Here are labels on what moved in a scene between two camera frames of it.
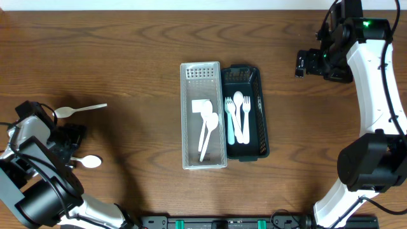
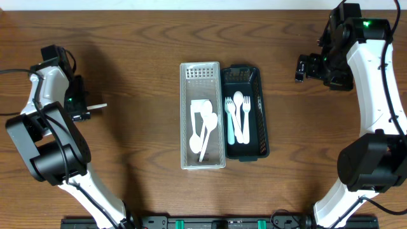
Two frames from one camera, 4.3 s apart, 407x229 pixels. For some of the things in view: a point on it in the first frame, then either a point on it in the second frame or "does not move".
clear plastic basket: [201, 81] does not move
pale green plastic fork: [231, 131] does not move
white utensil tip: [88, 161] -> [194, 142]
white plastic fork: [246, 105] does not move
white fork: [231, 109] -> [246, 107]
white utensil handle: [212, 123] does not move
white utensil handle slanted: [206, 109] does not move
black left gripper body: [70, 136] -> [80, 115]
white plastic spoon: [238, 101] does not move
